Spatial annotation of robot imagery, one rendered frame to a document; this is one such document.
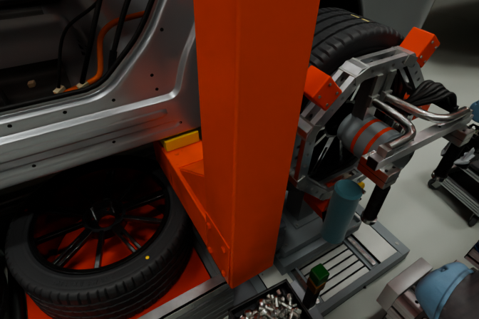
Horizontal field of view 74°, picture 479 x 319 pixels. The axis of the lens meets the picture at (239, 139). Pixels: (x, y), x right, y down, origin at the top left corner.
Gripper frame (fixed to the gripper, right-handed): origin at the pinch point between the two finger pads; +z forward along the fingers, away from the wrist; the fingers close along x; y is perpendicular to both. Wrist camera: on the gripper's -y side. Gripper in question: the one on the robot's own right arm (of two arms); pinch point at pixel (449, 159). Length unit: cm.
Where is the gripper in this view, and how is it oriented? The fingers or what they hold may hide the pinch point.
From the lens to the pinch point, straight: 121.4
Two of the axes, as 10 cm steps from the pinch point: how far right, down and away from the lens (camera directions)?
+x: 5.1, 5.5, -6.6
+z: -8.6, 3.1, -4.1
